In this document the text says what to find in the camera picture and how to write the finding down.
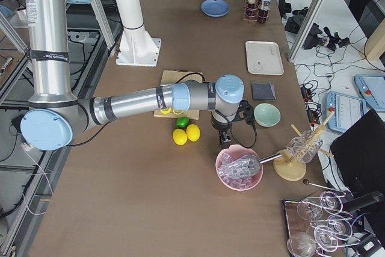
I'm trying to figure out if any blue round plate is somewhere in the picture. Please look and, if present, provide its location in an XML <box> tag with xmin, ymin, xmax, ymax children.
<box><xmin>201</xmin><ymin>0</ymin><xmax>230</xmax><ymax>17</ymax></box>

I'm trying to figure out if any wooden cup stand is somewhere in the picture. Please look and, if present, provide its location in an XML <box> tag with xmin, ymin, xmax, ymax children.
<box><xmin>273</xmin><ymin>111</ymin><xmax>334</xmax><ymax>181</ymax></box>

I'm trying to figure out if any lower whole lemon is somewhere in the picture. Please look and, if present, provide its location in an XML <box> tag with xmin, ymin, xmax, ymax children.
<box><xmin>172</xmin><ymin>128</ymin><xmax>188</xmax><ymax>146</ymax></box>

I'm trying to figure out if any black glass rack tray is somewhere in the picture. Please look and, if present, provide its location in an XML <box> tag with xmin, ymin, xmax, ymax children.
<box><xmin>282</xmin><ymin>190</ymin><xmax>380</xmax><ymax>257</ymax></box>

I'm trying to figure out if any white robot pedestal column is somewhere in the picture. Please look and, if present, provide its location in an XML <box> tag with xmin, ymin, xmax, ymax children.
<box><xmin>115</xmin><ymin>0</ymin><xmax>161</xmax><ymax>67</ymax></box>

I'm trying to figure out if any blue teach pendant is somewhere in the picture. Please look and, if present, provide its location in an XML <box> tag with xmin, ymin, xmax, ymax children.
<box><xmin>325</xmin><ymin>91</ymin><xmax>368</xmax><ymax>132</ymax></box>
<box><xmin>354</xmin><ymin>74</ymin><xmax>385</xmax><ymax>112</ymax></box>

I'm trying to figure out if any front dark drink bottle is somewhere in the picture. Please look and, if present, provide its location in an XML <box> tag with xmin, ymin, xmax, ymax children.
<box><xmin>257</xmin><ymin>0</ymin><xmax>271</xmax><ymax>24</ymax></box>

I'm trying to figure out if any mint green bowl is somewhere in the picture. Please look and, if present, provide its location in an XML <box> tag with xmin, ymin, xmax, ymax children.
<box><xmin>254</xmin><ymin>103</ymin><xmax>281</xmax><ymax>128</ymax></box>

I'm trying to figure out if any green lime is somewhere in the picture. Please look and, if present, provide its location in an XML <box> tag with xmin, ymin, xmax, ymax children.
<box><xmin>176</xmin><ymin>116</ymin><xmax>190</xmax><ymax>129</ymax></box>

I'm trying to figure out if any grey folded cloth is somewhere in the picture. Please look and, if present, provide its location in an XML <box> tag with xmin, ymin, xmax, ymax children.
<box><xmin>251</xmin><ymin>82</ymin><xmax>276</xmax><ymax>101</ymax></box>

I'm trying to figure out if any wooden cutting board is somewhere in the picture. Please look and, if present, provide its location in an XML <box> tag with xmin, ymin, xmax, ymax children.
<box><xmin>153</xmin><ymin>70</ymin><xmax>203</xmax><ymax>120</ymax></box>

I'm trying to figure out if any upper lemon half slice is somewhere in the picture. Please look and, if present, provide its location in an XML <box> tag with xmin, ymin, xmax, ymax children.
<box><xmin>159</xmin><ymin>108</ymin><xmax>172</xmax><ymax>114</ymax></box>

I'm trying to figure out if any aluminium frame post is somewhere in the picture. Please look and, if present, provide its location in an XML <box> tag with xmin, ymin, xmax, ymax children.
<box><xmin>288</xmin><ymin>0</ymin><xmax>324</xmax><ymax>64</ymax></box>

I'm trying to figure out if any upper whole lemon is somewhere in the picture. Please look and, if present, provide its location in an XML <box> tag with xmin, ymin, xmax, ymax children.
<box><xmin>186</xmin><ymin>124</ymin><xmax>200</xmax><ymax>142</ymax></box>

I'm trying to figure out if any clear glass mug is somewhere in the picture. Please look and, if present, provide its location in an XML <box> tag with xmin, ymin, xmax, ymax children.
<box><xmin>286</xmin><ymin>131</ymin><xmax>323</xmax><ymax>163</ymax></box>

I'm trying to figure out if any lemon half slice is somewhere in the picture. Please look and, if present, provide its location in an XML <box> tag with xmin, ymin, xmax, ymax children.
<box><xmin>172</xmin><ymin>109</ymin><xmax>184</xmax><ymax>116</ymax></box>
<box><xmin>159</xmin><ymin>108</ymin><xmax>172</xmax><ymax>114</ymax></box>

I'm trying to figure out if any lower lemon half slice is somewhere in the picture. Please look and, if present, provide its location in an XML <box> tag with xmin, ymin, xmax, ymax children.
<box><xmin>172</xmin><ymin>109</ymin><xmax>184</xmax><ymax>116</ymax></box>

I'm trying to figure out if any dark drink bottle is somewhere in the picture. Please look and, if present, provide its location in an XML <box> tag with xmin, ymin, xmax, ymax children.
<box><xmin>244</xmin><ymin>0</ymin><xmax>257</xmax><ymax>21</ymax></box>
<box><xmin>257</xmin><ymin>0</ymin><xmax>271</xmax><ymax>24</ymax></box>

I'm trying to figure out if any copper wire bottle rack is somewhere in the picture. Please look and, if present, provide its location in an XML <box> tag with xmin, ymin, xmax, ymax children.
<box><xmin>244</xmin><ymin>0</ymin><xmax>271</xmax><ymax>24</ymax></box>

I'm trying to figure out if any black laptop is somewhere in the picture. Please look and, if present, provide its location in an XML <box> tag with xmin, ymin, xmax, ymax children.
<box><xmin>330</xmin><ymin>109</ymin><xmax>384</xmax><ymax>194</ymax></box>

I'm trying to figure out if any metal ice scoop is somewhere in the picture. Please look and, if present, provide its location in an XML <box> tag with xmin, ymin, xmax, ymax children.
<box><xmin>238</xmin><ymin>153</ymin><xmax>281</xmax><ymax>178</ymax></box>

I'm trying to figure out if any whole lemon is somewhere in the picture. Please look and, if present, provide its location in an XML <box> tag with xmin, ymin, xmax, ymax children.
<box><xmin>172</xmin><ymin>128</ymin><xmax>188</xmax><ymax>146</ymax></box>
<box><xmin>186</xmin><ymin>124</ymin><xmax>200</xmax><ymax>142</ymax></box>

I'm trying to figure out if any cream rabbit tray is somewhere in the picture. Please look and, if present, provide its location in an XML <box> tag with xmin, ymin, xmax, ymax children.
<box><xmin>245</xmin><ymin>40</ymin><xmax>284</xmax><ymax>76</ymax></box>

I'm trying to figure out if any pink ice bowl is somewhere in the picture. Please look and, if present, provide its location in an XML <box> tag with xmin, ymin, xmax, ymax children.
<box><xmin>215</xmin><ymin>144</ymin><xmax>263</xmax><ymax>191</ymax></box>

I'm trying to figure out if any right dark drink bottle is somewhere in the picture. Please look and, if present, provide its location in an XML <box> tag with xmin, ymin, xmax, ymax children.
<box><xmin>244</xmin><ymin>0</ymin><xmax>257</xmax><ymax>21</ymax></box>

